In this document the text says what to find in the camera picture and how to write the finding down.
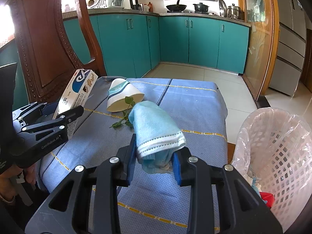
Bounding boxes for blue face mask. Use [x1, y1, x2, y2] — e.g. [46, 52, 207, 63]
[128, 100, 187, 175]

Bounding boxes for red snack wrapper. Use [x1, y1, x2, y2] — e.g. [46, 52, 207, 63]
[259, 191, 275, 209]

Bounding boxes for black wok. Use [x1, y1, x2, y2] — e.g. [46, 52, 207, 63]
[166, 0, 188, 12]

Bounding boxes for steel pot lid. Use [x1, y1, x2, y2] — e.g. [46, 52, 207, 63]
[219, 0, 228, 17]

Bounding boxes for blue and white carton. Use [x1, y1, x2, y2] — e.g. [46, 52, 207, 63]
[52, 69, 98, 137]

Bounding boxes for person's left hand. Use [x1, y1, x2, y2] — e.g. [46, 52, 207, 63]
[0, 166, 37, 200]

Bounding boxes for black cooking pot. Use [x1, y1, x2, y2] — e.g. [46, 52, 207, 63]
[192, 2, 210, 14]

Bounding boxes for white lattice waste basket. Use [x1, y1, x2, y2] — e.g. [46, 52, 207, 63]
[240, 112, 312, 221]
[230, 107, 312, 225]

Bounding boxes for blue woven tablecloth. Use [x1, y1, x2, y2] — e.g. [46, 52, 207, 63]
[36, 77, 228, 234]

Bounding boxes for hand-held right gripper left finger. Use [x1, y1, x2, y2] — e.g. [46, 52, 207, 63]
[24, 134, 137, 234]

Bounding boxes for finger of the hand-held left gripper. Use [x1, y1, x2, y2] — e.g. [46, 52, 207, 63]
[12, 102, 59, 125]
[21, 105, 84, 133]

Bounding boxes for green leafy twig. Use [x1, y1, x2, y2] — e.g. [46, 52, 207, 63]
[109, 96, 136, 129]

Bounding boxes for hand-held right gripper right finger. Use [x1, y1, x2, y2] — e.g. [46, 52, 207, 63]
[171, 147, 283, 234]

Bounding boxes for teal kitchen cabinets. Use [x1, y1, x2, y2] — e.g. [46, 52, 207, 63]
[62, 13, 251, 78]

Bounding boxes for steel stock pot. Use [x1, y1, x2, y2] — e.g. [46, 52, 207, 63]
[227, 4, 244, 20]

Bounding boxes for white paper cup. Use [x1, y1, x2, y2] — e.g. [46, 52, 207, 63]
[107, 77, 144, 113]

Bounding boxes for wooden framed glass door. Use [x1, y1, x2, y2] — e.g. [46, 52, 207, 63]
[240, 0, 281, 100]

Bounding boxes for silver refrigerator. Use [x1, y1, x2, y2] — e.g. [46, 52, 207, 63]
[268, 0, 312, 97]

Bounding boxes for carved wooden chair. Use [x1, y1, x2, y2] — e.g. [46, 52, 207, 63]
[10, 0, 108, 105]

